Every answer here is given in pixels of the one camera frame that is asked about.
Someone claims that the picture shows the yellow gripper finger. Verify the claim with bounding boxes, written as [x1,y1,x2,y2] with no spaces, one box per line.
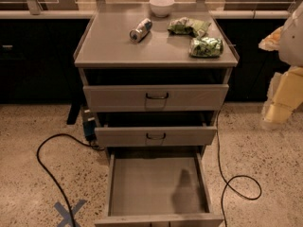
[258,27,282,51]
[261,66,303,130]

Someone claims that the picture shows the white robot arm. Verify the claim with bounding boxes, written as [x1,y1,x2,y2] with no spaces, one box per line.
[258,2,303,130]

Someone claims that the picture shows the grey drawer cabinet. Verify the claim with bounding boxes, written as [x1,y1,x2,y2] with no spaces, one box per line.
[75,3,238,152]

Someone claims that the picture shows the top grey drawer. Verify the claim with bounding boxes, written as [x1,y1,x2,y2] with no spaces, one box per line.
[83,84,228,113]

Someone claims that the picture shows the grey drawer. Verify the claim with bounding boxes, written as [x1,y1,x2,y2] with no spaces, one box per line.
[83,84,228,113]
[95,126,217,148]
[95,152,223,227]

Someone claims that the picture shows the blue white soda can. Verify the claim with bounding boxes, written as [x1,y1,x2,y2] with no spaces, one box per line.
[130,18,152,43]

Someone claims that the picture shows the bottom grey drawer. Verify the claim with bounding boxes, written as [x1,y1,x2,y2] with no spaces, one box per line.
[95,152,223,227]

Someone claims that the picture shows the middle grey drawer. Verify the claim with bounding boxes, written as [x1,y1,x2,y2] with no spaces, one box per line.
[95,126,217,148]

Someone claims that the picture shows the green crumpled chip bag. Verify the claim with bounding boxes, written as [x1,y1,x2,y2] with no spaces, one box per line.
[168,17,211,37]

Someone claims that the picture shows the white ceramic bowl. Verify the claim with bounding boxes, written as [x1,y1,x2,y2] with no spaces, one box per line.
[149,0,175,17]

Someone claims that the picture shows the blue power box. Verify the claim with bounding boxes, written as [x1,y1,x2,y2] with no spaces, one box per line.
[82,109,96,141]

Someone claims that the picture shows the blue tape cross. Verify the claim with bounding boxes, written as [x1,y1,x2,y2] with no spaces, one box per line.
[54,200,86,227]

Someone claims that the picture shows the black cable right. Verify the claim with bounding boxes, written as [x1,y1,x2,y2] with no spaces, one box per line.
[215,111,263,227]

